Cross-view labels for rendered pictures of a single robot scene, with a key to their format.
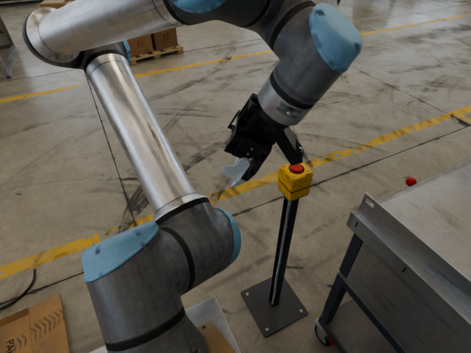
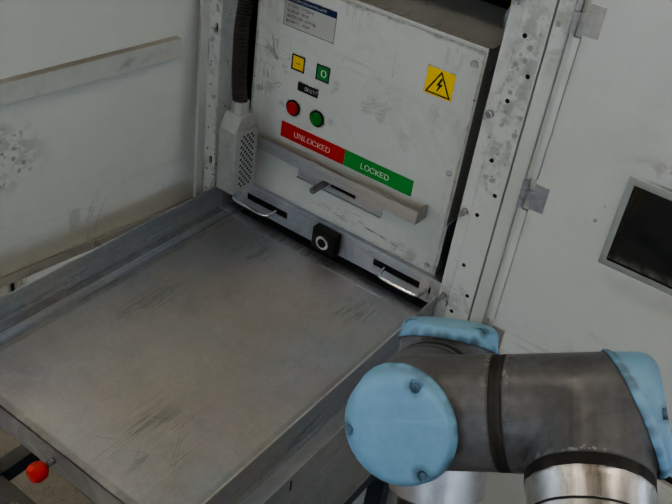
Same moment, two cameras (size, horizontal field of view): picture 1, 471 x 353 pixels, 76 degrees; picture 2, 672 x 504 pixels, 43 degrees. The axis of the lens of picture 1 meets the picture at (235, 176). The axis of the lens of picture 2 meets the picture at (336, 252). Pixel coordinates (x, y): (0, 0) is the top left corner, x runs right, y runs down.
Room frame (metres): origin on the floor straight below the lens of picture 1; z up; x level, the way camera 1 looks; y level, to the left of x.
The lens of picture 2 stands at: (0.88, 0.31, 1.89)
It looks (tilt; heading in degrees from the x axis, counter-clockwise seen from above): 35 degrees down; 238
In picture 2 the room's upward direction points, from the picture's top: 9 degrees clockwise
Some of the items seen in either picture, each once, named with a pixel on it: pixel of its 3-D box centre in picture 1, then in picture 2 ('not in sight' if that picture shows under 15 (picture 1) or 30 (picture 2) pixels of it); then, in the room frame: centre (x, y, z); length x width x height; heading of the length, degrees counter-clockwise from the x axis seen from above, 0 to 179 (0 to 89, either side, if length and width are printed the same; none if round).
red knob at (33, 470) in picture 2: (413, 183); (42, 468); (0.77, -0.61, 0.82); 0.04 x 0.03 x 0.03; 27
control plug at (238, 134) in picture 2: not in sight; (238, 149); (0.26, -1.10, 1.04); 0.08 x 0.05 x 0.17; 27
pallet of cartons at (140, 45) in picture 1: (137, 33); not in sight; (4.63, 1.41, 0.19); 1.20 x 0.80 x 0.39; 37
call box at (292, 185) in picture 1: (294, 180); not in sight; (0.75, -0.20, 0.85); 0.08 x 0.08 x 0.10; 27
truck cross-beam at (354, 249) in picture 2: not in sight; (336, 233); (0.09, -0.95, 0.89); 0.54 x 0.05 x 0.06; 117
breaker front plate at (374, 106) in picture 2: not in sight; (347, 128); (0.11, -0.94, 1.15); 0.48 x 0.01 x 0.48; 117
